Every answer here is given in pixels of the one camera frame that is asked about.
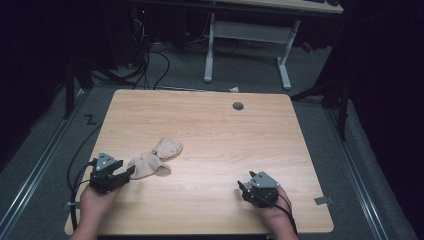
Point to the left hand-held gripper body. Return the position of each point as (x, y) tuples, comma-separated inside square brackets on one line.
[(104, 178)]

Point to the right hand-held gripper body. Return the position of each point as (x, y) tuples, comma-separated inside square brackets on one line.
[(263, 195)]

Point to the beige sock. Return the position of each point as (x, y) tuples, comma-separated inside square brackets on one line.
[(148, 165), (168, 147)]

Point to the person's right hand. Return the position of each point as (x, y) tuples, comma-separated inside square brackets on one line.
[(278, 215)]

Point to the person's left hand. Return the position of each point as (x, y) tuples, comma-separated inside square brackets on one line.
[(96, 203)]

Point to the grey tape strip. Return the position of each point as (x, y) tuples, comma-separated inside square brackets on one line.
[(71, 205), (323, 200)]

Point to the white paper scrap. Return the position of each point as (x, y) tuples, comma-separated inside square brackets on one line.
[(234, 89)]

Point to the black metal stand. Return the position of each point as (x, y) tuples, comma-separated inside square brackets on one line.
[(336, 96), (71, 86)]

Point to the black computer tower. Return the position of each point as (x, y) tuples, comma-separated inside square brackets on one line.
[(128, 33)]

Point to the metal floor rail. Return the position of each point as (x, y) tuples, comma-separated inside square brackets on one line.
[(36, 170), (358, 180)]

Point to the white desk with metal frame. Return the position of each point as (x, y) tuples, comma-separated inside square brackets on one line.
[(253, 31)]

